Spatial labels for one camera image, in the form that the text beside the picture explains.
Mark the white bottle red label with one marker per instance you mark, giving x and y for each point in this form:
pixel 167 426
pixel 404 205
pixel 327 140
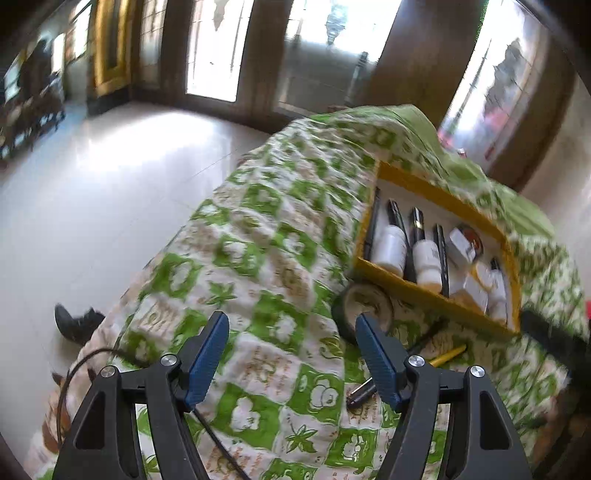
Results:
pixel 427 265

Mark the long black tube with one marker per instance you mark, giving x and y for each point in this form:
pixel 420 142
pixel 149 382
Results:
pixel 374 213

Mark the short black marker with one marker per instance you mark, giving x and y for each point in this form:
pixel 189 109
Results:
pixel 417 226

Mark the wooden doors with glass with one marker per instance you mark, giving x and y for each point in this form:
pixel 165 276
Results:
pixel 490 75

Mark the large white bottle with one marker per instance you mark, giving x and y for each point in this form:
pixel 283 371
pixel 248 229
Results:
pixel 497 304

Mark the black marker orange ends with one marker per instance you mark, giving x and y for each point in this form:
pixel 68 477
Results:
pixel 439 238

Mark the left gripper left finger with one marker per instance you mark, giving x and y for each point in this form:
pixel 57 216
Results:
pixel 103 441

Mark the yellow taped foam tray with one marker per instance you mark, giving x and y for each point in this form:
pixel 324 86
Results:
pixel 401 191

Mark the black shoe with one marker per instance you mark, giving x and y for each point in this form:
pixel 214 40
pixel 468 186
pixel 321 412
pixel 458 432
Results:
pixel 78 329

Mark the long black pen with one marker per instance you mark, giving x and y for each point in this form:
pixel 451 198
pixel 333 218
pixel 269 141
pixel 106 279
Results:
pixel 495 263

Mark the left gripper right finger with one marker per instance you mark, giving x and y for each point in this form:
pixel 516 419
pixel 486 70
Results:
pixel 481 440

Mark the wooden chairs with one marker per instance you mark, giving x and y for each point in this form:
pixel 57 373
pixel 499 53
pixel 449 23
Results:
pixel 37 103

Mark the white bottle green label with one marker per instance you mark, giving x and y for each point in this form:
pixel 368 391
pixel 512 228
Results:
pixel 390 250

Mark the white power adapter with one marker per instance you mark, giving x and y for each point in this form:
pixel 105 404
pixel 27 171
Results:
pixel 460 250

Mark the black electrical tape roll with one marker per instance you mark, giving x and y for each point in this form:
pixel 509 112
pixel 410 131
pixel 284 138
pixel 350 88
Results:
pixel 473 238

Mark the green patterned quilt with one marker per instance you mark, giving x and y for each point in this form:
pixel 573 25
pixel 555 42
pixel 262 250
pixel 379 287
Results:
pixel 271 248

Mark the white medicine box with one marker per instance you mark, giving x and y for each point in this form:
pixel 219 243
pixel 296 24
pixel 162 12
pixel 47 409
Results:
pixel 469 293

